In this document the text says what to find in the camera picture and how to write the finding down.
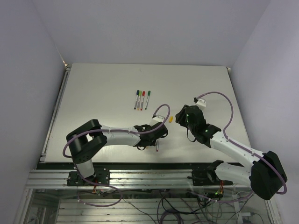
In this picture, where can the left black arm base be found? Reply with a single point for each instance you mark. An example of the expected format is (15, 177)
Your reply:
(101, 176)

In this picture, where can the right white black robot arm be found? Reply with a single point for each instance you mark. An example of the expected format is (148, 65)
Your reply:
(262, 172)

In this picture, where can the red-end white pen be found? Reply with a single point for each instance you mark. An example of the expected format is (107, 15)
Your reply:
(142, 102)

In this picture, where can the blue-end white pen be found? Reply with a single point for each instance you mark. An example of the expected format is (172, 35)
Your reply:
(136, 101)

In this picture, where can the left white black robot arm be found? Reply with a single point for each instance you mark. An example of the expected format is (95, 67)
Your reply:
(87, 140)

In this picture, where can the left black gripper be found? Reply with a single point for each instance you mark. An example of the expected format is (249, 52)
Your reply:
(146, 127)

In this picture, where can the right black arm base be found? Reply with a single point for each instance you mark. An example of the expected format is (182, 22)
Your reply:
(205, 176)

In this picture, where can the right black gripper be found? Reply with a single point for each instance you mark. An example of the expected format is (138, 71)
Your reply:
(180, 116)

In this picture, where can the green-end white pen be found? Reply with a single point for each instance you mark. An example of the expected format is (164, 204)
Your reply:
(147, 102)

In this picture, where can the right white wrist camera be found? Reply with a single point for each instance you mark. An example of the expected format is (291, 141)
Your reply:
(200, 103)

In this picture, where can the orange-end white pen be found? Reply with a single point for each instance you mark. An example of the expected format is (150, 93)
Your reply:
(139, 102)

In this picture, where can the aluminium rail frame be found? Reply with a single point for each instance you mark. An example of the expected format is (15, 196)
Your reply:
(47, 198)

